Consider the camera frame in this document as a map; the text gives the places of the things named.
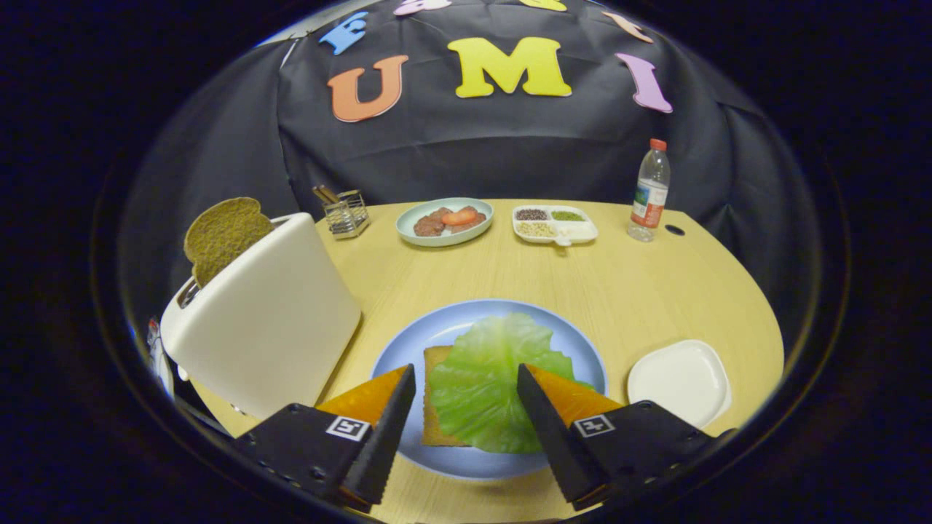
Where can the blue round plate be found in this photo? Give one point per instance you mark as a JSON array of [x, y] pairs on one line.
[[429, 327]]

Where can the white square plate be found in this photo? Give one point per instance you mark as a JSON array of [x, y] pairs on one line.
[[681, 382]]

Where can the black backdrop cloth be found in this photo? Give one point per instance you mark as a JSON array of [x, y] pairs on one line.
[[473, 145]]

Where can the black table grommet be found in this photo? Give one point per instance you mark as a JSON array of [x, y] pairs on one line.
[[674, 230]]

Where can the clear plastic bottle red cap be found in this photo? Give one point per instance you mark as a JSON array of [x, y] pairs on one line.
[[648, 196]]

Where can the brown wooden sticks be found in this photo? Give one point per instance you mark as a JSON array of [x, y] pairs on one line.
[[325, 194]]

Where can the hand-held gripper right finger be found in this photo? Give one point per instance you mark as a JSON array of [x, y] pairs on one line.
[[553, 444]]

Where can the green lettuce leaf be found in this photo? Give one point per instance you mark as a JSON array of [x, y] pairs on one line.
[[480, 378]]

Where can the pale green plate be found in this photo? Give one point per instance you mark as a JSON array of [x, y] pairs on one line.
[[444, 240]]

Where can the red tomato slice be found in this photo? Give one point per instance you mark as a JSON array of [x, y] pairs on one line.
[[459, 217]]

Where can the brown toast slice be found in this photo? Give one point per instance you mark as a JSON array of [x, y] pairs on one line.
[[222, 236]]

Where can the white divided tray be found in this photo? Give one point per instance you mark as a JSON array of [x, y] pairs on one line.
[[579, 231]]

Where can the brown meat slice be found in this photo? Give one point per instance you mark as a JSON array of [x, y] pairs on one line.
[[428, 225], [477, 222]]

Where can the white toaster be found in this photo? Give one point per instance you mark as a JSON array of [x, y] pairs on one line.
[[269, 320]]

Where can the dark beans portion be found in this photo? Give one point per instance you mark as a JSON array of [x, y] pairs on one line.
[[531, 215]]

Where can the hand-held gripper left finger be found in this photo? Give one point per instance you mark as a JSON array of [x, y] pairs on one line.
[[382, 444]]

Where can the beige beans portion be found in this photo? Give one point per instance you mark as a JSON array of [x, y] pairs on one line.
[[535, 229]]

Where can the tan bread slice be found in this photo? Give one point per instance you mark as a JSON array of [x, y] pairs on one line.
[[435, 407]]

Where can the green beans portion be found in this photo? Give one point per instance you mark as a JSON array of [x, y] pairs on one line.
[[567, 215]]

